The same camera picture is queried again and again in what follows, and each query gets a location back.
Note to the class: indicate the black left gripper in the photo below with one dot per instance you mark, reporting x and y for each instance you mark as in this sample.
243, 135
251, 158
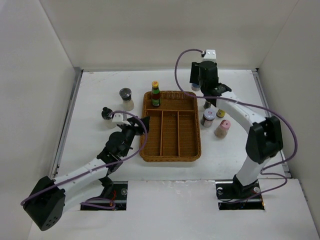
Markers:
133, 120

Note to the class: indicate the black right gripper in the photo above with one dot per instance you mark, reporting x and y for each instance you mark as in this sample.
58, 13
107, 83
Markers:
194, 72

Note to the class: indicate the tall white pearl jar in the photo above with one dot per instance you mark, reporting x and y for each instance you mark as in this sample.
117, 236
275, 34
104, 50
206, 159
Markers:
195, 87

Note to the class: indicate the green label sauce bottle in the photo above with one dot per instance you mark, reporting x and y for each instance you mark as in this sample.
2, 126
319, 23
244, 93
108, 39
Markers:
155, 94

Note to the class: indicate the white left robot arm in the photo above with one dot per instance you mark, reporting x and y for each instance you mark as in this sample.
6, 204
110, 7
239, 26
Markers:
51, 197

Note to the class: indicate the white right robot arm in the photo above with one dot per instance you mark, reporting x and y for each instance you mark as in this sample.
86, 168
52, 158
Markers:
264, 134

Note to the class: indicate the small black knob shaker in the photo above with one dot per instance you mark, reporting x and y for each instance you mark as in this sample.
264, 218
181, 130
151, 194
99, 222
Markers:
108, 117

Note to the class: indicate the dark pepper spice bottle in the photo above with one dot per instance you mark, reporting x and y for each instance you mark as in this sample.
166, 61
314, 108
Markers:
207, 105

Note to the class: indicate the brown wicker divided basket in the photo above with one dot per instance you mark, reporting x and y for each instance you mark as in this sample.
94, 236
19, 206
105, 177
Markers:
174, 128

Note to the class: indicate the white lid spice jar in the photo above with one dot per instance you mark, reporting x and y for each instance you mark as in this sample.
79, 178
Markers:
208, 117

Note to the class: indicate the yellow label brown bottle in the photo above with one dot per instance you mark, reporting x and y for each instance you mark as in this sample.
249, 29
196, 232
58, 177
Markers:
220, 113

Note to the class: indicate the pink lid spice shaker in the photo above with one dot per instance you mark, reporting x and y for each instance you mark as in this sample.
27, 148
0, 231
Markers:
222, 130

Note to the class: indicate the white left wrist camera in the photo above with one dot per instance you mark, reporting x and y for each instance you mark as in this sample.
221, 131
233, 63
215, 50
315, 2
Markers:
119, 118

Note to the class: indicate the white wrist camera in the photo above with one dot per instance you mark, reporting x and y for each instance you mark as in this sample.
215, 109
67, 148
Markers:
209, 55
119, 118

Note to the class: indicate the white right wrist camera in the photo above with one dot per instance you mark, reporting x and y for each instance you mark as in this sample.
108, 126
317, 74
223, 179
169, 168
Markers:
209, 55

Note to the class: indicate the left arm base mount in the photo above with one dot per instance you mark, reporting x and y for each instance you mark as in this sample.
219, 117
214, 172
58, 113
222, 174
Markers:
112, 198

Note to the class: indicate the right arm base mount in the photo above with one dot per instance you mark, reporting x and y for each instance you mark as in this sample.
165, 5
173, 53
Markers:
231, 196

